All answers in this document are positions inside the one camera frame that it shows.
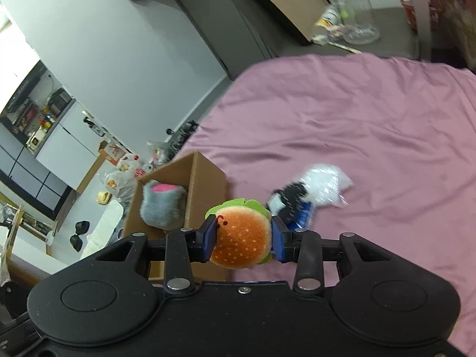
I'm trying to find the clear plastic jar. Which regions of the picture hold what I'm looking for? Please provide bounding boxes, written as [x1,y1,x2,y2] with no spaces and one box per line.
[330,0,381,46]

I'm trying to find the white refrigerator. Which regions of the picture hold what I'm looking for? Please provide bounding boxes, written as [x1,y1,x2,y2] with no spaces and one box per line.
[35,101,107,192]

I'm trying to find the clear bubble wrap bag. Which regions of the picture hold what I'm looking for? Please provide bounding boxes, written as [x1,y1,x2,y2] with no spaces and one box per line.
[298,164,353,207]

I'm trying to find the grey bench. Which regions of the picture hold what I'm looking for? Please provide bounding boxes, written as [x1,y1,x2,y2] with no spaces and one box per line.
[176,0,419,79]

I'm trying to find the cardboard box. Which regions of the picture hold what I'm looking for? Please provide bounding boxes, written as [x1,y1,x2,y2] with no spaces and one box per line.
[123,151,231,282]

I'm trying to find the grey pink plush toy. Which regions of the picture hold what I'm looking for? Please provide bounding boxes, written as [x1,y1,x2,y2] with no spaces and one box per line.
[140,180,187,231]

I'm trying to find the black grey sock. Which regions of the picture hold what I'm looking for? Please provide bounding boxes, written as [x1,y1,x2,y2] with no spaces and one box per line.
[266,181,307,221]

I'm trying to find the burger plush toy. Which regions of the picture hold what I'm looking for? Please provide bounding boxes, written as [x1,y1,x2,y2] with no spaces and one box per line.
[206,198,272,269]

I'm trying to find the plastic bag of groceries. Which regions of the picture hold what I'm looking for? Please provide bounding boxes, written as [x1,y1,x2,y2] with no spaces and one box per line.
[99,154,154,202]

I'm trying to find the small snack packets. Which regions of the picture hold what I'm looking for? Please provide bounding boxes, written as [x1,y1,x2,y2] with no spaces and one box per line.
[311,4,362,54]

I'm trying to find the pink bed sheet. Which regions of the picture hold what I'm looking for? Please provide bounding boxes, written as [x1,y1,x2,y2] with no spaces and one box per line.
[182,54,475,356]

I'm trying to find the blue tissue pack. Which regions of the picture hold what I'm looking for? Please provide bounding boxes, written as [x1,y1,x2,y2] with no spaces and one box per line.
[286,201,315,232]

